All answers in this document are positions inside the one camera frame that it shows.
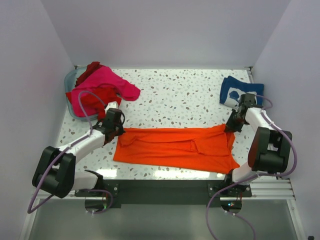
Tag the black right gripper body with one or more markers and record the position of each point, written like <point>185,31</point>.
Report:
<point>235,123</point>

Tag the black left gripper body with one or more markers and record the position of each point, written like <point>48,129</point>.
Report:
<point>119,128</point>

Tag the orange t-shirt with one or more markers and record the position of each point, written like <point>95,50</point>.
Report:
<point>203,149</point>

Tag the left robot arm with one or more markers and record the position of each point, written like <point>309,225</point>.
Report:
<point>56,171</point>

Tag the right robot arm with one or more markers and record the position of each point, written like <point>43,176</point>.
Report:
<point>270,149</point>

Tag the folded blue printed t-shirt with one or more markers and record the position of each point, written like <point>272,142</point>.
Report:
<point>232,89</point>

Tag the pink t-shirt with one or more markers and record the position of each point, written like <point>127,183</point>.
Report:
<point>105,77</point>

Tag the dark red t-shirt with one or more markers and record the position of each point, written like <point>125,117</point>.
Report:
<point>90,69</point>

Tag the light blue plastic basket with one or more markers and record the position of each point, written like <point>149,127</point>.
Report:
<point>69,85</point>

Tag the aluminium rail frame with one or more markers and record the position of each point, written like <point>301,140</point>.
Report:
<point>276,189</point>

